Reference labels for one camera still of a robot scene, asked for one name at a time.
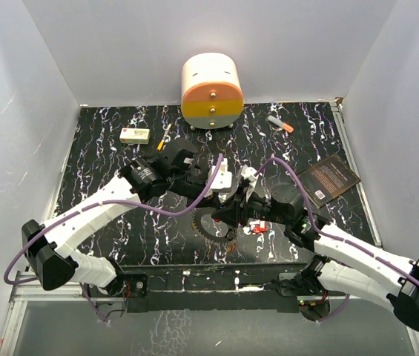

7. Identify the aluminium frame rail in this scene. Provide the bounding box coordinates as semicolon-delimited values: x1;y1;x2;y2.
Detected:
0;266;419;355

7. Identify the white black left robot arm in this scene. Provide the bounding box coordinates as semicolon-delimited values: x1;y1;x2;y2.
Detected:
22;138;208;296

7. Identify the yellow and white pen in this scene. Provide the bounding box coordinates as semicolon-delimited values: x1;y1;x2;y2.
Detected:
156;123;172;151

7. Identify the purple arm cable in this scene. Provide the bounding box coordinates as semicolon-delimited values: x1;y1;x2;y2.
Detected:
253;156;419;323
3;154;225;323

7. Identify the round three-colour drawer cabinet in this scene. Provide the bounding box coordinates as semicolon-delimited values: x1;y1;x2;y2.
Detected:
181;53;244;131

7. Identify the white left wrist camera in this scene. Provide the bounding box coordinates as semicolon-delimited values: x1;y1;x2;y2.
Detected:
210;158;233;193

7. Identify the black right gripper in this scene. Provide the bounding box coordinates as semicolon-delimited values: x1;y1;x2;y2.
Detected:
212;182;290;227

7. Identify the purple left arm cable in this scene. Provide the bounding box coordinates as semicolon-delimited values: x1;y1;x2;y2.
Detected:
3;154;225;323

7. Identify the dark paperback book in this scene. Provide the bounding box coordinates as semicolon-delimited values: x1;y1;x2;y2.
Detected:
298;154;360;208

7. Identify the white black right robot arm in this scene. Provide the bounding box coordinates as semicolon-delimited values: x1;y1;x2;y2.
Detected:
211;182;419;332

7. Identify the orange and grey marker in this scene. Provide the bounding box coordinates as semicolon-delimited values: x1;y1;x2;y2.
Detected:
267;116;294;134

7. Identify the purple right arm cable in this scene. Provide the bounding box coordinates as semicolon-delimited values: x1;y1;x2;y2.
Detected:
253;156;419;323

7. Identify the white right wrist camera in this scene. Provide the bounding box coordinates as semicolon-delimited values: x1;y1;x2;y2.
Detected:
240;165;258;202

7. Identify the white small cardboard box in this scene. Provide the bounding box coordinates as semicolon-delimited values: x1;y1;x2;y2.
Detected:
119;128;151;145

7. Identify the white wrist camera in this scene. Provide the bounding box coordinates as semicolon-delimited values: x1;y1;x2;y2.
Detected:
210;158;233;193
240;165;258;202

